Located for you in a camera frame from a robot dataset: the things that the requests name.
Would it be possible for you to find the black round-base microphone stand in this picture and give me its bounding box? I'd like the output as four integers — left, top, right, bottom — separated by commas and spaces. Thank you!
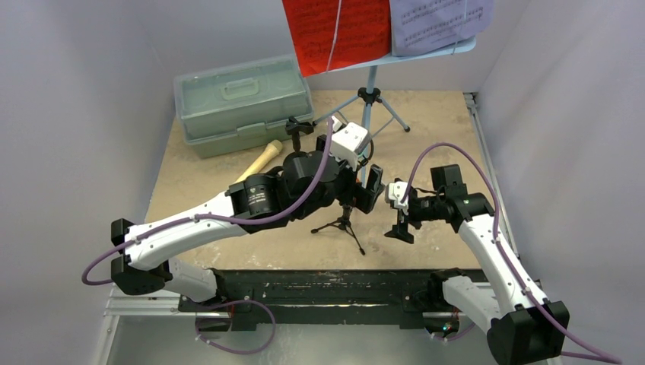
285, 116, 315, 153

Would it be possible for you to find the black tripod microphone stand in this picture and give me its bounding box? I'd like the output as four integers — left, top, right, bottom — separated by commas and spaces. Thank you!
310, 204, 366, 256

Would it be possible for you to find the cream yellow microphone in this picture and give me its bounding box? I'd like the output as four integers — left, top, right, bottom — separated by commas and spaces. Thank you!
236, 140, 284, 183

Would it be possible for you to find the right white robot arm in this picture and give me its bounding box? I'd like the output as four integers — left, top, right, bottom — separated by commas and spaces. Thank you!
385, 164, 570, 364

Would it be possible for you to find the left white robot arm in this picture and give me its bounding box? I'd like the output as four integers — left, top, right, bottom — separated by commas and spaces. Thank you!
110, 135, 384, 311

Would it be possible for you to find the light blue music stand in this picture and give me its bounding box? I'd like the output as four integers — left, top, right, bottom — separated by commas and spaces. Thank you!
298, 42, 473, 161

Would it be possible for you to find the grey-green plastic toolbox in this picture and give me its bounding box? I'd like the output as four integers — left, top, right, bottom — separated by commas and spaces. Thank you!
173, 54, 314, 159

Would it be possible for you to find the red sheet music page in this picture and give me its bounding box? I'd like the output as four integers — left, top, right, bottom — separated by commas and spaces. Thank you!
281, 0, 391, 77

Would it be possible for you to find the lavender sheet music page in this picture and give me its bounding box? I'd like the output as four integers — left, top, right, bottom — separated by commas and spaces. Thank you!
389, 0, 494, 57

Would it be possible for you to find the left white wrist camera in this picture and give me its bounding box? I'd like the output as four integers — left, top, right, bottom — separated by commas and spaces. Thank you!
328, 116, 371, 171

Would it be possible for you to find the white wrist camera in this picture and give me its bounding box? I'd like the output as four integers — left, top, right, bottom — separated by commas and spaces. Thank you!
328, 116, 371, 171
384, 180, 408, 213

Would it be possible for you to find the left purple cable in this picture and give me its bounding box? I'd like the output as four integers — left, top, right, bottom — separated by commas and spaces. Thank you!
81, 116, 335, 357

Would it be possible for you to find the purple cable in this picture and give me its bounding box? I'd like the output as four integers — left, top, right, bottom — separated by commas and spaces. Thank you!
81, 116, 335, 357
400, 142, 623, 365

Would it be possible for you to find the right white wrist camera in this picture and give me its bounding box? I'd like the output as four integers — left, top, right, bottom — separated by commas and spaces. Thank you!
384, 180, 408, 213

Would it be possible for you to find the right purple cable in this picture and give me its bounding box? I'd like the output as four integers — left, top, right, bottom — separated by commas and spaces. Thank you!
400, 142, 623, 365

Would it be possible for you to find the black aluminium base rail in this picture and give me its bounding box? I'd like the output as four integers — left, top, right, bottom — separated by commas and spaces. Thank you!
103, 269, 561, 334

